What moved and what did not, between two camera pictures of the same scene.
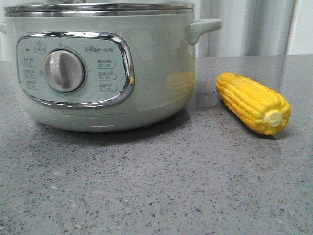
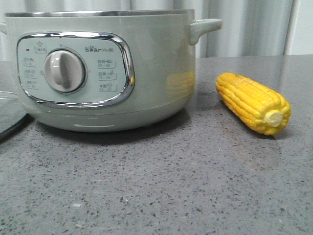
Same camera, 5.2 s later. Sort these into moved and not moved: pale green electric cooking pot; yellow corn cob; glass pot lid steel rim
Moved: glass pot lid steel rim
Not moved: yellow corn cob; pale green electric cooking pot
